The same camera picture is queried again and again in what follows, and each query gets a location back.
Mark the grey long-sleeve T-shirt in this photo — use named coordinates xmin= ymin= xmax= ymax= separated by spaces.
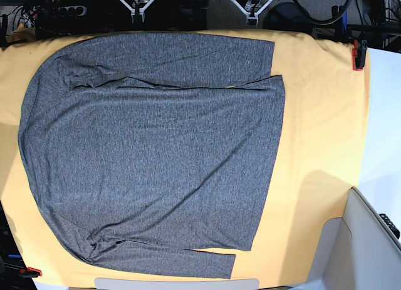
xmin=18 ymin=33 xmax=285 ymax=279

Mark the yellow table cloth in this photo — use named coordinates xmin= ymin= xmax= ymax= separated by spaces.
xmin=1 ymin=29 xmax=370 ymax=287

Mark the black round chair base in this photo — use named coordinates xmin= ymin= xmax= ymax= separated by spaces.
xmin=263 ymin=3 xmax=313 ymax=34

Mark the red black clamp right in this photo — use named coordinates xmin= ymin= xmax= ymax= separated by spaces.
xmin=352 ymin=39 xmax=368 ymax=71

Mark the red black clamp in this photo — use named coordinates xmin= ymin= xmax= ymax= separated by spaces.
xmin=352 ymin=39 xmax=368 ymax=71
xmin=18 ymin=267 xmax=42 ymax=278

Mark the black power strip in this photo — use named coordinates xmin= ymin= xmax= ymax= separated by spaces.
xmin=41 ymin=5 xmax=87 ymax=18

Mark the white storage bin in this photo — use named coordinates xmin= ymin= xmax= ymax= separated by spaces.
xmin=305 ymin=188 xmax=400 ymax=289

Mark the black remote control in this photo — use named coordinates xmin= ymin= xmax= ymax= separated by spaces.
xmin=379 ymin=214 xmax=400 ymax=240

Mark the red black clamp left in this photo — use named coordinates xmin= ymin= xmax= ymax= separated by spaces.
xmin=18 ymin=267 xmax=42 ymax=278

